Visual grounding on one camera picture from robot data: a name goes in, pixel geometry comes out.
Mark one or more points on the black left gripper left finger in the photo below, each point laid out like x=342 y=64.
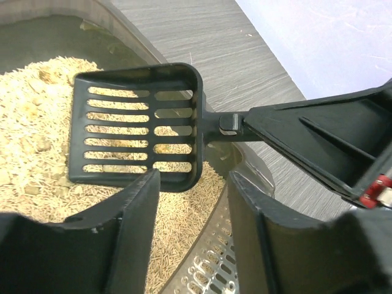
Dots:
x=103 y=249

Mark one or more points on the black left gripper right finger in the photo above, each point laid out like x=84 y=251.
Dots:
x=279 y=250

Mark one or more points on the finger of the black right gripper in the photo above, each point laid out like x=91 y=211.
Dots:
x=344 y=142

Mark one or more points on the black litter scoop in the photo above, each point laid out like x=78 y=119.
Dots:
x=142 y=116

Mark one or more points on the dark translucent litter box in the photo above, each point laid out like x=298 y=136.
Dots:
x=44 y=45

